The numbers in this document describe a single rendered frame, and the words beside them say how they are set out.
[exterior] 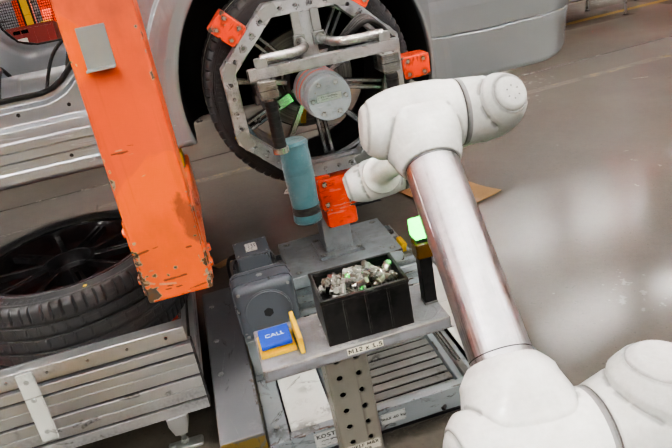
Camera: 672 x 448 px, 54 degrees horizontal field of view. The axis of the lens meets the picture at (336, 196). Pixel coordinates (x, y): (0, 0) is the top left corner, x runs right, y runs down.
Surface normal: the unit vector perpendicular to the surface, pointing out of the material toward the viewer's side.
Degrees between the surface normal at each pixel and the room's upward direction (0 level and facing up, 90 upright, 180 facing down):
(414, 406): 90
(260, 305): 90
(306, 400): 0
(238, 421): 0
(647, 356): 14
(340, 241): 90
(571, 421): 27
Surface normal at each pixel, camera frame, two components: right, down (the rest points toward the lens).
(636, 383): -0.60, -0.38
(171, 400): 0.24, 0.33
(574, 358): -0.18, -0.91
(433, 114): 0.14, -0.44
